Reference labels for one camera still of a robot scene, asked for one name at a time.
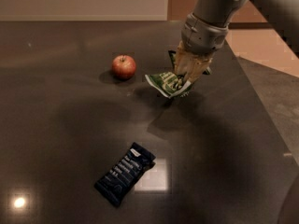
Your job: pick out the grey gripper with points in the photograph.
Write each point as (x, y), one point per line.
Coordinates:
(203, 36)

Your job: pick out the green jalapeno chip bag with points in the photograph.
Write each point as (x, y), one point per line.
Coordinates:
(168, 83)

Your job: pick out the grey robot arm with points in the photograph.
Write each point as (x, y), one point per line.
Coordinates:
(281, 15)

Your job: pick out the dark blue rxbar wrapper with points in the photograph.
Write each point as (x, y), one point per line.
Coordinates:
(119, 180)

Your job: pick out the red apple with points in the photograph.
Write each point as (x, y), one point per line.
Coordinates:
(123, 67)

